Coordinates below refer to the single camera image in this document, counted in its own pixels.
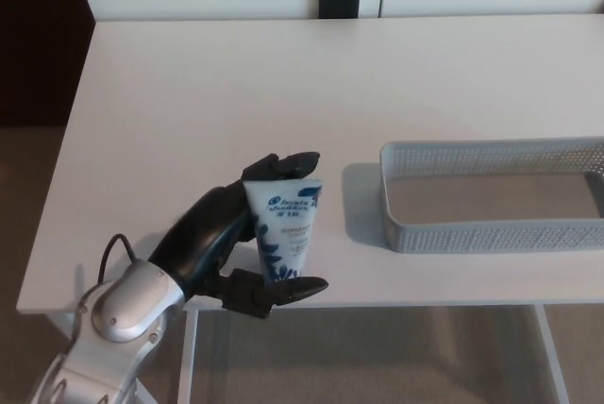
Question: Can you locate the white metal table frame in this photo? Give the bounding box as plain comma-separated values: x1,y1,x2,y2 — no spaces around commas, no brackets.
42,302,576,404

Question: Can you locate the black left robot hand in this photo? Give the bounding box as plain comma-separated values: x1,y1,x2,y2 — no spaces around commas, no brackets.
147,150,330,321

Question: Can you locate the white blue shampoo tube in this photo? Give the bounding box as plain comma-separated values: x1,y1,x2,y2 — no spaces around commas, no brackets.
242,177,325,285

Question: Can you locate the grey perforated plastic container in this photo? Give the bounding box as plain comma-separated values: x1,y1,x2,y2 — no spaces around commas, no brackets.
378,138,604,254

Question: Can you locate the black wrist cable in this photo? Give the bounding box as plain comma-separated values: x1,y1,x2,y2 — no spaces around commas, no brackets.
96,233,143,288

